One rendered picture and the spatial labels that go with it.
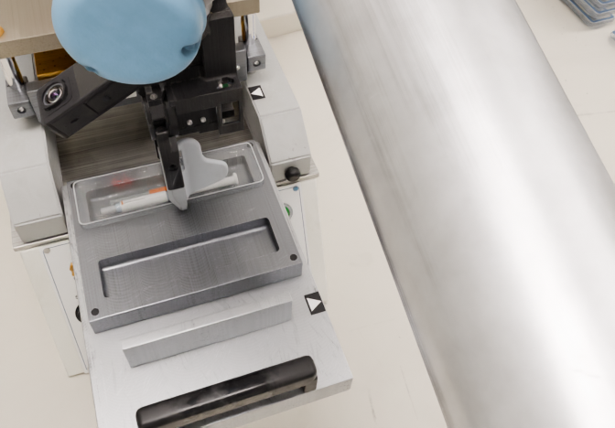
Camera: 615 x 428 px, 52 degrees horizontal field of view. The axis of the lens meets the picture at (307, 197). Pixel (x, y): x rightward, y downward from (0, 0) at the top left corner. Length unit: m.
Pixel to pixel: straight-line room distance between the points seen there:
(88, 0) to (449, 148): 0.20
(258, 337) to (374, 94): 0.42
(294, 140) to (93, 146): 0.25
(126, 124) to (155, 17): 0.51
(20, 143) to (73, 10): 0.42
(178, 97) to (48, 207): 0.24
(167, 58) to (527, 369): 0.24
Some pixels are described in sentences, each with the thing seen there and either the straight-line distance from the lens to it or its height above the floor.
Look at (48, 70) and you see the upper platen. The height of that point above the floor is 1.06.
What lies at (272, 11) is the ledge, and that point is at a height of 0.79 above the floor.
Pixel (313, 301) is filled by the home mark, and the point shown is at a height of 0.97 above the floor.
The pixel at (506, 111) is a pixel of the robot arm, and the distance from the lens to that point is 0.19.
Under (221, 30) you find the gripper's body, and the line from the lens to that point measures 0.52.
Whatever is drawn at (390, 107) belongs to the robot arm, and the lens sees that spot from 0.20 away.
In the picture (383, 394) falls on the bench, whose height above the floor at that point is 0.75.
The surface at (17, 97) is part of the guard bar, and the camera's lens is 0.72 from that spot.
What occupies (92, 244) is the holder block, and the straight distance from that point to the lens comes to 0.64.
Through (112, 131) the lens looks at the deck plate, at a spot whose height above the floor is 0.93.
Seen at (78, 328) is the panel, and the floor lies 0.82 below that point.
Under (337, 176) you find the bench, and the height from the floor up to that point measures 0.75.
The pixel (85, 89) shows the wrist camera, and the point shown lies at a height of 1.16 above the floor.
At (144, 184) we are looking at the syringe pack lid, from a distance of 0.66.
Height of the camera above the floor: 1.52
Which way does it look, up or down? 53 degrees down
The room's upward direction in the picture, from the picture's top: 4 degrees clockwise
